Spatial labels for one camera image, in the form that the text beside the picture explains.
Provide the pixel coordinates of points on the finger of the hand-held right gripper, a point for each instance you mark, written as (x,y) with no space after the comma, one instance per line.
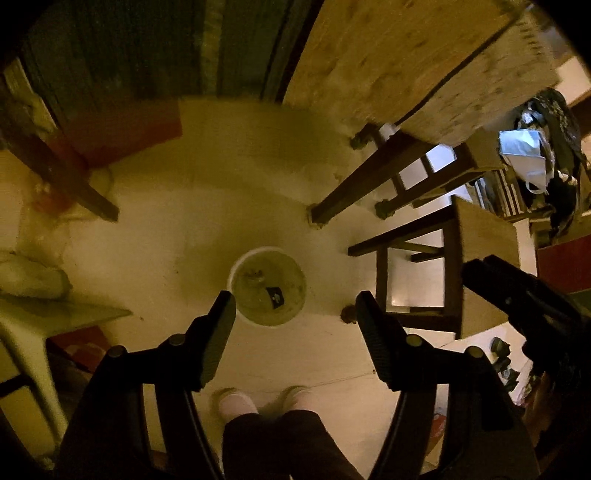
(503,284)

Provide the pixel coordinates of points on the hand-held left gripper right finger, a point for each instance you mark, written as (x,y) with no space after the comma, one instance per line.
(375,344)

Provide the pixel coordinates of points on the crumpled white plastic bag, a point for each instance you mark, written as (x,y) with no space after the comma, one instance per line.
(32,277)

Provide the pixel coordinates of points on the clear plastic bag with red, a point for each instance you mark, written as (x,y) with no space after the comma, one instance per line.
(51,198)

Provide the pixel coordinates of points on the wooden table with patterned cloth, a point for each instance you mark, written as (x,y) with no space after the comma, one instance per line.
(392,60)

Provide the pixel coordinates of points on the white slipper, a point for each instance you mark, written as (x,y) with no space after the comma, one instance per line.
(300,398)
(236,402)

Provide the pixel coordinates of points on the small black packet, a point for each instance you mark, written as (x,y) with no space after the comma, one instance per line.
(274,296)

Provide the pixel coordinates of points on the wooden stool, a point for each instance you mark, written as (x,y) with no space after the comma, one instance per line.
(461,161)
(480,240)

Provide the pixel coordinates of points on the white round bin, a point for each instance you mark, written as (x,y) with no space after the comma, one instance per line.
(270,277)

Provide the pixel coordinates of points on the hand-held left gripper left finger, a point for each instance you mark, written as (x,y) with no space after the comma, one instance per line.
(216,334)

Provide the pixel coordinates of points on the red cabinet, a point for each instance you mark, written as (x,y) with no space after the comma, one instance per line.
(563,265)

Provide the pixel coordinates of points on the white plastic chair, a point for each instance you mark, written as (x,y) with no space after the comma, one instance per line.
(27,332)

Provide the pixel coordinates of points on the black patterned bag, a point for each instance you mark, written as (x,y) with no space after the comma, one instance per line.
(561,138)

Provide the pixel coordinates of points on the red flat box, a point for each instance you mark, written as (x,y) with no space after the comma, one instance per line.
(124,131)

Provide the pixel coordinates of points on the stack of books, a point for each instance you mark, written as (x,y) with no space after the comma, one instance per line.
(503,196)

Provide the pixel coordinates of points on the person's dark trousers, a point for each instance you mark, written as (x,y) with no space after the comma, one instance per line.
(286,447)

